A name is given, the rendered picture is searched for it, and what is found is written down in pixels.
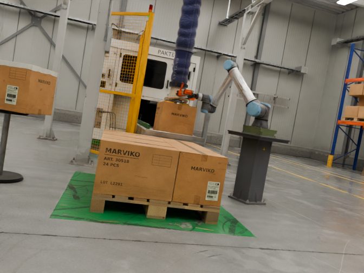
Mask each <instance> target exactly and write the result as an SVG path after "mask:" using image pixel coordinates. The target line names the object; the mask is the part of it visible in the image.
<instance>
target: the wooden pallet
mask: <svg viewBox="0 0 364 273"><path fill-rule="evenodd" d="M105 200H109V201H115V202H124V203H135V204H142V205H143V207H144V210H145V214H146V217H147V218H156V219H165V218H166V211H167V207H173V208H180V209H189V210H195V211H196V213H197V214H198V215H199V216H200V217H201V219H202V220H203V221H204V222H205V224H216V225H217V223H218V217H219V212H220V207H215V206H206V205H197V204H187V203H177V202H172V201H162V200H153V199H144V198H134V197H124V196H115V195H109V194H99V193H92V200H91V204H90V212H96V213H103V211H104V206H105Z"/></svg>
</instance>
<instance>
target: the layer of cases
mask: <svg viewBox="0 0 364 273"><path fill-rule="evenodd" d="M227 165H228V158H227V157H225V156H223V155H220V154H218V153H216V152H213V151H211V150H209V149H207V148H205V147H202V146H199V145H197V144H195V143H193V142H187V141H180V140H173V139H166V138H159V137H155V136H148V135H141V134H134V133H127V132H120V131H113V130H109V129H104V131H103V135H102V138H101V142H100V149H99V156H98V161H97V167H96V174H95V181H94V188H93V193H99V194H109V195H115V196H124V197H134V198H144V199H153V200H162V201H168V202H171V201H172V202H177V203H187V204H197V205H206V206H215V207H220V203H221V199H222V193H223V187H224V181H225V175H226V169H227Z"/></svg>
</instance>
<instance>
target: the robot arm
mask: <svg viewBox="0 0 364 273"><path fill-rule="evenodd" d="M224 69H225V70H227V72H228V75H227V77H226V78H225V80H224V82H223V83H222V85H221V87H220V88H219V90H218V92H217V94H216V95H215V97H214V98H213V100H212V96H211V95H207V94H202V93H197V94H192V95H188V96H180V97H181V98H185V99H192V98H196V99H197V100H198V101H202V104H201V109H200V111H201V112H202V113H215V111H216V107H217V106H218V104H219V102H220V100H221V99H222V97H223V95H224V94H225V92H226V91H227V89H228V87H229V85H230V84H231V82H232V81H234V83H235V85H236V87H237V88H238V90H239V92H240V94H241V95H242V97H243V99H244V101H245V102H246V105H245V106H246V111H247V113H248V114H249V115H250V116H253V117H255V119H254V121H253V123H252V124H251V126H255V127H261V128H266V129H269V127H268V119H269V113H270V107H271V106H270V105H269V104H267V103H262V102H259V100H258V99H256V98H255V97H254V95H253V93H252V92H251V90H250V88H249V87H248V85H247V84H246V82H245V80H244V79H243V77H242V75H241V73H240V72H239V65H238V64H237V63H236V62H233V61H232V60H227V61H225V63H224Z"/></svg>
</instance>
